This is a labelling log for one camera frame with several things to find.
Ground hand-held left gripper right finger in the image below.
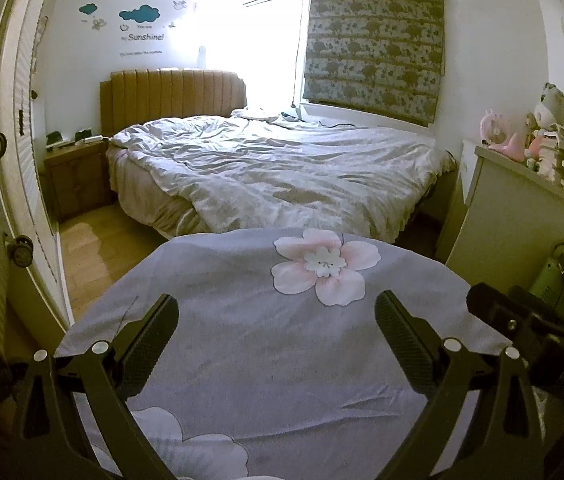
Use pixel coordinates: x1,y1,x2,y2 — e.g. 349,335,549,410
374,290,548,480

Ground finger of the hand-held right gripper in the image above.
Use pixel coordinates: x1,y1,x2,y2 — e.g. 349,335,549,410
466,282,538,343
509,285,563,318

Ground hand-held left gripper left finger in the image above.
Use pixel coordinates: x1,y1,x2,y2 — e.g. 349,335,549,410
9,294,180,480

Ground white dresser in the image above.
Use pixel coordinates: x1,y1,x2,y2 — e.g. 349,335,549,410
444,140,564,341

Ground small doll figure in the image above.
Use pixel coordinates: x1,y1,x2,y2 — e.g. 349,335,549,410
524,112,545,168

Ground pink toy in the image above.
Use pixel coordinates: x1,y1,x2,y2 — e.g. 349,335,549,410
479,107,527,162

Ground wooden nightstand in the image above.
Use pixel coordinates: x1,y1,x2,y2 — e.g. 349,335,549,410
43,137,115,223

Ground grey plush toy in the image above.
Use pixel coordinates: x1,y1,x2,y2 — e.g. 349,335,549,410
532,82,564,131

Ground bed with white bedding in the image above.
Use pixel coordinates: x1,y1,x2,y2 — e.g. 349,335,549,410
107,107,458,246

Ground white louvred wardrobe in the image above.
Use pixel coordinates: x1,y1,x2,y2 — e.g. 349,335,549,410
0,0,75,331

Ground tan padded headboard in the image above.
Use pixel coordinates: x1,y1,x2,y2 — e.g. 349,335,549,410
99,68,248,138

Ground floral roman blind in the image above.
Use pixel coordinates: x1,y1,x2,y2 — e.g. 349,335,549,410
302,0,448,126

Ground pale green bag with handle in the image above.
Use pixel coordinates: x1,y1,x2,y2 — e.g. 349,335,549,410
532,242,564,321

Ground cloud and sun wall stickers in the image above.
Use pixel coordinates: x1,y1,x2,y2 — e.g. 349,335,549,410
78,0,198,58

